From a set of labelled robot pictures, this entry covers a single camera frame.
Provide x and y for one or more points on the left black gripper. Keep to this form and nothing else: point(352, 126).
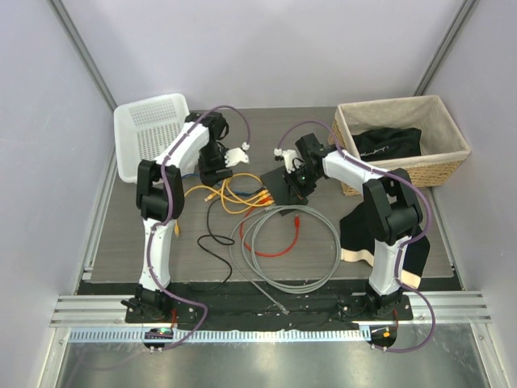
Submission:
point(209, 175)

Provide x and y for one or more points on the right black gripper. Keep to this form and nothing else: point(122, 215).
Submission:
point(293, 187)

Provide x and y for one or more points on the black network switch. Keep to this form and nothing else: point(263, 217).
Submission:
point(278, 187)

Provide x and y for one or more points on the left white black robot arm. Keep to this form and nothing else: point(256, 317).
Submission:
point(161, 199)

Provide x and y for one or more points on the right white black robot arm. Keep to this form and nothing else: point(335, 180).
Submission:
point(391, 208)

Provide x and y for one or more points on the black cloth with beige stripe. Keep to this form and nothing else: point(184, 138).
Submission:
point(357, 244)

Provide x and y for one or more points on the white perforated plastic basket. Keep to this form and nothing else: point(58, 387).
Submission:
point(143, 129)

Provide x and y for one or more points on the black cloth in basket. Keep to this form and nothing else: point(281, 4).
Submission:
point(388, 143)

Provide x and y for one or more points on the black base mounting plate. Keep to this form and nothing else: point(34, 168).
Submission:
point(253, 311)

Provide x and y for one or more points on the wicker basket with liner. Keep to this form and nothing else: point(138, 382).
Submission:
point(442, 143)

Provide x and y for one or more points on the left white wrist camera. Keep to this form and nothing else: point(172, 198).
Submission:
point(237, 155)

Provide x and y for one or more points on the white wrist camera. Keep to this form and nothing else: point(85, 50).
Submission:
point(290, 158)
point(237, 155)

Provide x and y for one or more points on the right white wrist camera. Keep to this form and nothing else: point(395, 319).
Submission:
point(290, 158)

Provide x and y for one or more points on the aluminium frame rail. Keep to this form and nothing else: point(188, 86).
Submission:
point(102, 319)

